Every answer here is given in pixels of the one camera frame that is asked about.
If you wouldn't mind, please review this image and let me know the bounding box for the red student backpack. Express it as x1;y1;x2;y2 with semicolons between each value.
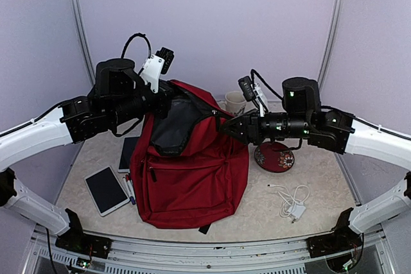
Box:
130;80;249;230

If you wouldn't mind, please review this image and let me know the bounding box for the white tablet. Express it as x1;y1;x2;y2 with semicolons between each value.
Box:
84;167;130;217
118;137;139;173

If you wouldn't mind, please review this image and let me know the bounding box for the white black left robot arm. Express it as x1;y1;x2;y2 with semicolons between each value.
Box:
1;55;173;252

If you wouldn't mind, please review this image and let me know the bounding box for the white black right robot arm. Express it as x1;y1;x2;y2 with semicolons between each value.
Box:
220;77;410;251

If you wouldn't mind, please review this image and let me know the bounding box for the white patterned ceramic mug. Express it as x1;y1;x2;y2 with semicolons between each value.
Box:
218;90;247;117

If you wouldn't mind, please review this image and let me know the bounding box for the red floral plate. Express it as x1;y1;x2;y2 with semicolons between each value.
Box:
254;142;295;173

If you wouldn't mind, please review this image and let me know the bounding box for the white marker blue cap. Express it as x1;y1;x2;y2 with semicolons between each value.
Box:
126;175;136;205

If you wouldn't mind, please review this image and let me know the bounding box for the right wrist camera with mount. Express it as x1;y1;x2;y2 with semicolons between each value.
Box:
238;76;268;117

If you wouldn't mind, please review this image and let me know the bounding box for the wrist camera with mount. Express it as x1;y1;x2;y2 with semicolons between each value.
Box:
139;47;175;93
238;76;268;117

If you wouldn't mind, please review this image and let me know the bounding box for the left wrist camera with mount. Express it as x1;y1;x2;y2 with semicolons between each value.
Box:
139;47;175;93

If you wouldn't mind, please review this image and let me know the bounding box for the black camera cable loop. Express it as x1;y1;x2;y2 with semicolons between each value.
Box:
250;68;285;100

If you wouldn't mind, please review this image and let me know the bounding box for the white charger with cable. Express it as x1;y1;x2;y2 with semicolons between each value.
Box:
267;184;310;224

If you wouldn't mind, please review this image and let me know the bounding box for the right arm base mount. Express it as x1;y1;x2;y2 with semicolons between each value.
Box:
306;207;363;258

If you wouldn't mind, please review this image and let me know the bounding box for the aluminium front rail frame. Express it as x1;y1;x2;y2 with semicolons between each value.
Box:
22;225;396;274

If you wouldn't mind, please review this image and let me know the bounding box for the left aluminium corner post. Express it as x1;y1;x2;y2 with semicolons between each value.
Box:
70;0;96;85

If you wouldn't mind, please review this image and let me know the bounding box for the aluminium corner post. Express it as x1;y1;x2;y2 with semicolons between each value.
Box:
70;0;96;85
318;0;344;89

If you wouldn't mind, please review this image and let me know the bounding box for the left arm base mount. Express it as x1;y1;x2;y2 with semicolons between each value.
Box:
55;209;112;259

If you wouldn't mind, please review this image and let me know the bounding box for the right aluminium corner post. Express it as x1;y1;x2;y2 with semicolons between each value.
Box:
318;0;344;89

